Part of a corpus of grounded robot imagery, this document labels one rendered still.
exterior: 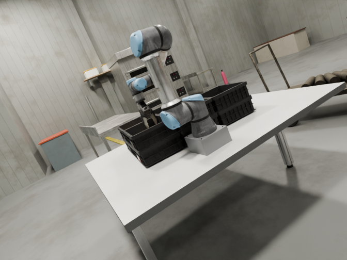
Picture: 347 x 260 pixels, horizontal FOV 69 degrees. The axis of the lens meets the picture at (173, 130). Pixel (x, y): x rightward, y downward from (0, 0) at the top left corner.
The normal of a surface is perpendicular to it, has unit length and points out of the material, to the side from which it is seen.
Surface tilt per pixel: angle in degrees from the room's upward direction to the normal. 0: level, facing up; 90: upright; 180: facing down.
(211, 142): 90
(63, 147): 90
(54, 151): 90
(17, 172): 90
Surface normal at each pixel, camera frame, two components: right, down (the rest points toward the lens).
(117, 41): 0.42, 0.04
